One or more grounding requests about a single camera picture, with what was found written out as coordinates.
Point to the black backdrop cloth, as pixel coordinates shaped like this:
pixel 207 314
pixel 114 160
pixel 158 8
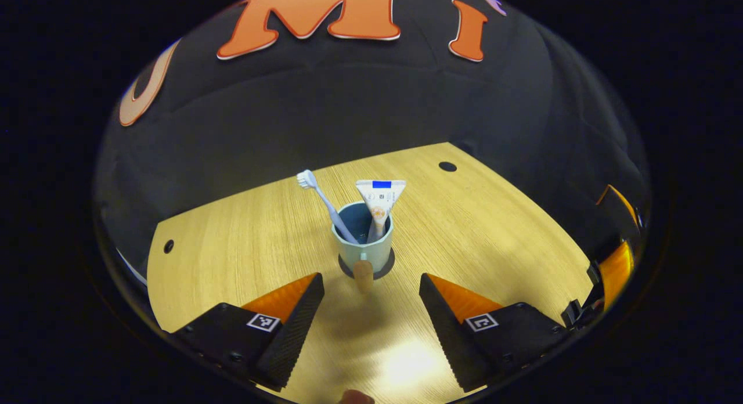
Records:
pixel 348 102

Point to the wooden desktop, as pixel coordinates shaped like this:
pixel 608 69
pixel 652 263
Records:
pixel 493 247

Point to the dark round coaster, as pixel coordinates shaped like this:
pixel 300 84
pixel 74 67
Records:
pixel 389 269

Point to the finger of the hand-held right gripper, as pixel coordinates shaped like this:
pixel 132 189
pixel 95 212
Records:
pixel 624 204
pixel 616 273

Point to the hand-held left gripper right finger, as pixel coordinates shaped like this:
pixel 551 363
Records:
pixel 447 334

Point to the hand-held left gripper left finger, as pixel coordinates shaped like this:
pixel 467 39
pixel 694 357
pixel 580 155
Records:
pixel 296 331

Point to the white toothbrush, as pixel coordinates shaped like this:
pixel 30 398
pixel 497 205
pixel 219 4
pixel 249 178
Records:
pixel 328 205

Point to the white toothpaste tube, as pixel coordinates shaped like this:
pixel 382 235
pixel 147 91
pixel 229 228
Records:
pixel 380 195

